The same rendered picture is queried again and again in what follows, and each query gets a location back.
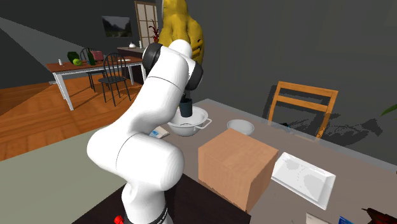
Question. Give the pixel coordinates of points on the brown cardboard box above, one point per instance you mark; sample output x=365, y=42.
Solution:
x=235, y=161

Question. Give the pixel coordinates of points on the black spindle chair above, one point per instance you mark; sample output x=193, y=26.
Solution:
x=114, y=74
x=84, y=53

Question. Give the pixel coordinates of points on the landscape wall picture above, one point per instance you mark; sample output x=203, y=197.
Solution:
x=117, y=26

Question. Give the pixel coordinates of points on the panelled door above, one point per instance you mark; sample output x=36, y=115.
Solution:
x=145, y=21

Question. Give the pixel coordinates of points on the red potted plant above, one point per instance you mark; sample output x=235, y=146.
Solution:
x=154, y=32

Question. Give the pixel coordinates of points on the white-legged wooden dining table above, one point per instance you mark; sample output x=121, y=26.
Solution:
x=69, y=69

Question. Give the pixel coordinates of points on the dark sideboard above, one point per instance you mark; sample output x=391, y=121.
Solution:
x=133, y=52

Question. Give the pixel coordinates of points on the white rectangular tray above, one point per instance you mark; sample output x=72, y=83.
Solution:
x=302, y=178

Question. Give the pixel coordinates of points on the wooden chair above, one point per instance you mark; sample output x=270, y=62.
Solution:
x=302, y=104

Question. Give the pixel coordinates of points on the white card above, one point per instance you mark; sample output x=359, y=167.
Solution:
x=315, y=219

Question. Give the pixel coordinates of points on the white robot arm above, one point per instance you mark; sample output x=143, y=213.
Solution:
x=145, y=133

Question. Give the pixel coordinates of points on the white bowl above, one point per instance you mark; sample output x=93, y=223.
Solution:
x=240, y=126

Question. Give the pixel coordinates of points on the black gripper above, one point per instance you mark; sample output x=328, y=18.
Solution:
x=186, y=108

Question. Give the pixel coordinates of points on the green plant leaf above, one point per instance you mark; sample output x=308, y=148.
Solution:
x=390, y=110

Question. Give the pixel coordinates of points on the large yellow figure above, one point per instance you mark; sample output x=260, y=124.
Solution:
x=178, y=21

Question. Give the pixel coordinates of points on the dark red object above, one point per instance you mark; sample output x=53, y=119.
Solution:
x=381, y=216

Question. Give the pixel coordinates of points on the small blue object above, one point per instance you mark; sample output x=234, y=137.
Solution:
x=345, y=220

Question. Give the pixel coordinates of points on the dark robot stand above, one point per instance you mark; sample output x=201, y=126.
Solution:
x=201, y=206

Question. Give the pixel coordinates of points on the small blue white book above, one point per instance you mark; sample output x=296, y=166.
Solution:
x=158, y=133

